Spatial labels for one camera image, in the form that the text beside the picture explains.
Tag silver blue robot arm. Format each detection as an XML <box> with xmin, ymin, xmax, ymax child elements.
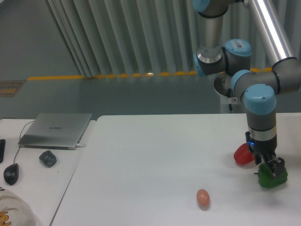
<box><xmin>192</xmin><ymin>0</ymin><xmax>301</xmax><ymax>179</ymax></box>

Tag cream striped sleeve forearm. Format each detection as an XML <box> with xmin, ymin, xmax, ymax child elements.
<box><xmin>0</xmin><ymin>187</ymin><xmax>36</xmax><ymax>226</ymax></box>

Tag red bell pepper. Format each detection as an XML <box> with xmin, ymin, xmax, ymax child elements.
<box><xmin>233</xmin><ymin>144</ymin><xmax>254</xmax><ymax>165</ymax></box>

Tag brown egg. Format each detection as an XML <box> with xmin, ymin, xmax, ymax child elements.
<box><xmin>196</xmin><ymin>189</ymin><xmax>210</xmax><ymax>207</ymax></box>

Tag silver laptop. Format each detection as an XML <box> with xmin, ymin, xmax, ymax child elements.
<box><xmin>18</xmin><ymin>113</ymin><xmax>92</xmax><ymax>150</ymax></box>

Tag black pedestal cable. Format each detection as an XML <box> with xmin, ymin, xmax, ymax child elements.
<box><xmin>227</xmin><ymin>88</ymin><xmax>234</xmax><ymax>114</ymax></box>

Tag white pleated curtain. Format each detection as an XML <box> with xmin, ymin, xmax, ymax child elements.
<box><xmin>44</xmin><ymin>0</ymin><xmax>273</xmax><ymax>78</ymax></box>

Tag black earbuds case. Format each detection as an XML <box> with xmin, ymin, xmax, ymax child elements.
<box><xmin>39</xmin><ymin>150</ymin><xmax>57</xmax><ymax>168</ymax></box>

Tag black phone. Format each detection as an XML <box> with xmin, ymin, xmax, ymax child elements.
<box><xmin>0</xmin><ymin>139</ymin><xmax>6</xmax><ymax>163</ymax></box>

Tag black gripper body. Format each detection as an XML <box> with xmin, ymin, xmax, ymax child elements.
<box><xmin>245</xmin><ymin>131</ymin><xmax>277</xmax><ymax>161</ymax></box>

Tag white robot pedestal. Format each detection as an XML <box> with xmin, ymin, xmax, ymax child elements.
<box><xmin>214</xmin><ymin>72</ymin><xmax>245</xmax><ymax>113</ymax></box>

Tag black computer mouse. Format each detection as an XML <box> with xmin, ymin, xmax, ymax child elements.
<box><xmin>3</xmin><ymin>163</ymin><xmax>19</xmax><ymax>186</ymax></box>

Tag green bell pepper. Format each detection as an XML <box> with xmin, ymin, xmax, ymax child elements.
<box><xmin>256</xmin><ymin>163</ymin><xmax>288</xmax><ymax>188</ymax></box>

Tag black mouse cable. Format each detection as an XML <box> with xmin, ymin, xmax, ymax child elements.
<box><xmin>0</xmin><ymin>117</ymin><xmax>35</xmax><ymax>165</ymax></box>

